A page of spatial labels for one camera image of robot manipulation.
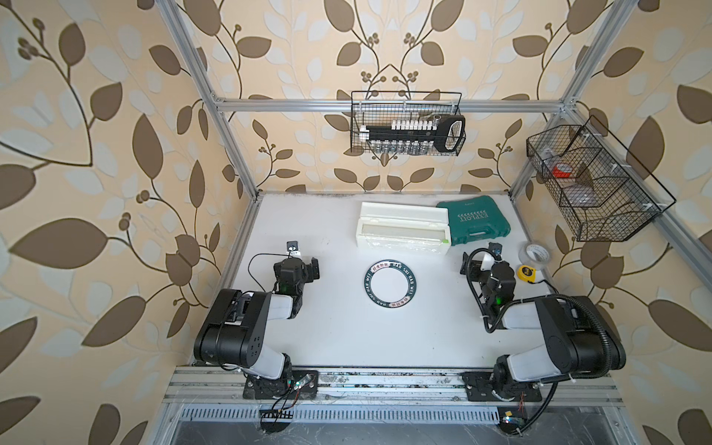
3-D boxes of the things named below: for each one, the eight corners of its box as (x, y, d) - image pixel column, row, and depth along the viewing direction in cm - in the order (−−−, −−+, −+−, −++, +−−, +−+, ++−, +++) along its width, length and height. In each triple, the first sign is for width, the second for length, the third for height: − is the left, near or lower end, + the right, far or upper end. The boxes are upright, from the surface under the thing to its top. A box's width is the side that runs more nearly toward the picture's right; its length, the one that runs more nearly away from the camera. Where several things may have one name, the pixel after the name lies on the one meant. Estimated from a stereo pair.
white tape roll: (523, 269, 99) (528, 263, 96) (515, 249, 105) (520, 243, 102) (549, 269, 99) (555, 263, 96) (539, 249, 105) (545, 243, 102)
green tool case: (451, 246, 105) (454, 238, 101) (434, 210, 117) (436, 202, 113) (508, 237, 108) (514, 228, 104) (486, 202, 120) (490, 194, 115)
